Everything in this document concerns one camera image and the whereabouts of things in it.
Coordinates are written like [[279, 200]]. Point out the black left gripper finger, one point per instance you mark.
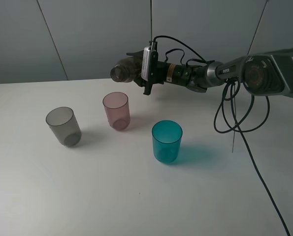
[[140, 82]]

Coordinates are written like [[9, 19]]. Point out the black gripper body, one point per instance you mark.
[[172, 73]]

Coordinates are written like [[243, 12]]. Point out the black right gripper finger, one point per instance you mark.
[[138, 54]]

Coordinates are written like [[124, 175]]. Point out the translucent smoky water bottle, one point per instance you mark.
[[126, 70]]

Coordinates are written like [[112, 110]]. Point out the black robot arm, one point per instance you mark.
[[263, 74]]

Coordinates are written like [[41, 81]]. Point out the translucent pink plastic cup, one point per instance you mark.
[[116, 105]]

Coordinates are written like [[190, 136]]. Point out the translucent teal plastic cup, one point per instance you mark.
[[166, 138]]

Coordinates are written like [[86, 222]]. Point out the translucent grey plastic cup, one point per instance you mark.
[[63, 123]]

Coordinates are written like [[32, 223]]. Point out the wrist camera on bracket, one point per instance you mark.
[[149, 66]]

